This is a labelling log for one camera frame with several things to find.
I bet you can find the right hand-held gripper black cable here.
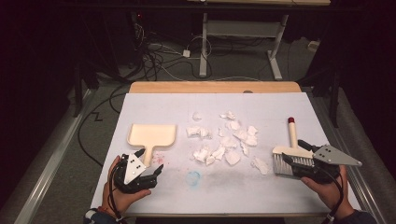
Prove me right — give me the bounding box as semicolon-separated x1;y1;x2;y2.
321;169;345;224

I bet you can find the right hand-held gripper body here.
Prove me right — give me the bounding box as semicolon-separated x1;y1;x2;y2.
292;145;363;185

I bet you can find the long black floor cable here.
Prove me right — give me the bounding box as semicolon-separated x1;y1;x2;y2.
77;83;132;167

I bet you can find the person's left hand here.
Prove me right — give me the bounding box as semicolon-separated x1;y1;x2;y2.
102;155;152;216

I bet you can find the wooden table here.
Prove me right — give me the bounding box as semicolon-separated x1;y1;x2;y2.
122;81;354;218

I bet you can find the pile of white paper scraps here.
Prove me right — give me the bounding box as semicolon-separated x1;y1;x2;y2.
185;110;271;175

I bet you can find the red bracelet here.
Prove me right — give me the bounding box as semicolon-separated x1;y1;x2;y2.
97;205;116;217

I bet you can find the grey metal rail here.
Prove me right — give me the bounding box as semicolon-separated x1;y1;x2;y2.
306;90;390;224
0;88;94;224

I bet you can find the cream plastic dustpan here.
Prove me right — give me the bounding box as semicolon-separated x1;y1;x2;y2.
126;123;177;168

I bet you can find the black metal stand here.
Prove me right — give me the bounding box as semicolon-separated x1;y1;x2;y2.
73;62;101;119
298;55;342;129

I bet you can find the tangle of floor cables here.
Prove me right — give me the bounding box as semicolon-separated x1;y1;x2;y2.
134;21;213;82

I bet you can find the cream hand brush red tip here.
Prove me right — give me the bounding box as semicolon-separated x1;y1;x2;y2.
272;117;316;180

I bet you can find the white board sheet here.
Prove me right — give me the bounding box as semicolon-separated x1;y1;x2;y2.
89;91;363;216

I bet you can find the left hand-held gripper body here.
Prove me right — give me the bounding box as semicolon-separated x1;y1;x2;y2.
112;151;159;194

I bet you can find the person's right hand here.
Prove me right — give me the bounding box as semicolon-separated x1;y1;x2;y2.
300;165;356;220

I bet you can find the small white box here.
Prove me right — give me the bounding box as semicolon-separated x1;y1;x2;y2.
307;39;321;52

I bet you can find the white metal frame desk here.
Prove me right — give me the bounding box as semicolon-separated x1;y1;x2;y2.
186;0;331;80

